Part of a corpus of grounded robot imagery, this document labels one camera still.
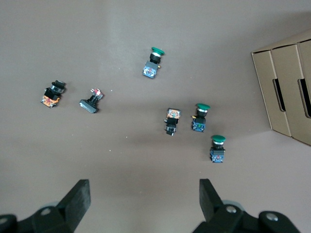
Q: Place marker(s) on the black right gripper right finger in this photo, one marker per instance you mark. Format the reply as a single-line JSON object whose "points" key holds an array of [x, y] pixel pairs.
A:
{"points": [[213, 213]]}

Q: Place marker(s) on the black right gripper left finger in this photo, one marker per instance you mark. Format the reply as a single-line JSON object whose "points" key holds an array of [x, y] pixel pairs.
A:
{"points": [[73, 208]]}

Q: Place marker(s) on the black flat rectangular pushbutton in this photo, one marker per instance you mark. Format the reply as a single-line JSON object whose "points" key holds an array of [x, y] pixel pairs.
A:
{"points": [[90, 105]]}

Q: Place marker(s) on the brown cardboard box with slots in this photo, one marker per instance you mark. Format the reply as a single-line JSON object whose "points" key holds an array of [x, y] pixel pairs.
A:
{"points": [[267, 85]]}

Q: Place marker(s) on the green mushroom pushbutton switch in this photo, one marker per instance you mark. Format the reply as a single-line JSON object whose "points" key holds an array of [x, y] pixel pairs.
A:
{"points": [[199, 122], [217, 153], [151, 66]]}

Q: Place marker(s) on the black selector switch orange block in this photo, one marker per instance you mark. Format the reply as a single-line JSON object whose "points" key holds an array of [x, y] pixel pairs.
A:
{"points": [[172, 121], [51, 95]]}

